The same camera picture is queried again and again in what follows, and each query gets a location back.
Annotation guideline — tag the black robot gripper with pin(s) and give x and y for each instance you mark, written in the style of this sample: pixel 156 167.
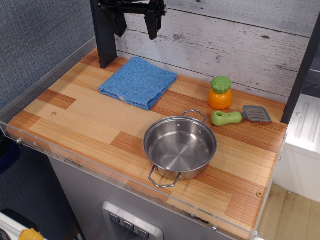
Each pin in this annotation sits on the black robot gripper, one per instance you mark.
pixel 115 10

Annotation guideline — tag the blue cloth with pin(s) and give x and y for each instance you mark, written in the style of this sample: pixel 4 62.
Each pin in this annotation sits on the blue cloth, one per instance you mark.
pixel 138 83

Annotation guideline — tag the orange toy carrot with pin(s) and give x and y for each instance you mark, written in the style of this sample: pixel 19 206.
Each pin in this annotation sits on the orange toy carrot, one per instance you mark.
pixel 220 95

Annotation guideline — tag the white aluminium ledge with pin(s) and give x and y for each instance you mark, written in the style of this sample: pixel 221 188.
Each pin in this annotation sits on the white aluminium ledge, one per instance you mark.
pixel 304 127

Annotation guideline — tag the silver dispenser panel with buttons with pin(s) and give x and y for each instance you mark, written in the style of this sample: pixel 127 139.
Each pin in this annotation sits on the silver dispenser panel with buttons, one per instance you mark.
pixel 128 226

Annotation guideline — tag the yellow object bottom left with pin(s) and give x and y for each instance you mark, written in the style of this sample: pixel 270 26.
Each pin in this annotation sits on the yellow object bottom left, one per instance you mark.
pixel 30 234

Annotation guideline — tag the dark grey left post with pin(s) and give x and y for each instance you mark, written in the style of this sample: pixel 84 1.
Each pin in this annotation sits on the dark grey left post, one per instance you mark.
pixel 104 35

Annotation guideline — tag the dark grey post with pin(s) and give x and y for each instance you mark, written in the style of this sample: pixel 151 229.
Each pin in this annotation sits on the dark grey post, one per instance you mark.
pixel 305 67
pixel 104 35

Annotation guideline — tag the green-handled grey toy spatula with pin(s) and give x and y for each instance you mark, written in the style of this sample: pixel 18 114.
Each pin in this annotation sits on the green-handled grey toy spatula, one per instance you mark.
pixel 252 113

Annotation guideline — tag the metal pot with handles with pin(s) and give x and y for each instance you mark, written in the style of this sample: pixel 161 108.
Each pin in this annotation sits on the metal pot with handles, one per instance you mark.
pixel 178 148

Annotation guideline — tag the clear acrylic guard rail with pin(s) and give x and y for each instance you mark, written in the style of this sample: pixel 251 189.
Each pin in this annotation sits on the clear acrylic guard rail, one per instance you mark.
pixel 95 145

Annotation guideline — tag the dark grey right post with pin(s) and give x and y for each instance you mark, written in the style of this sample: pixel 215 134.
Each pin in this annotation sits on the dark grey right post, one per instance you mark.
pixel 305 67

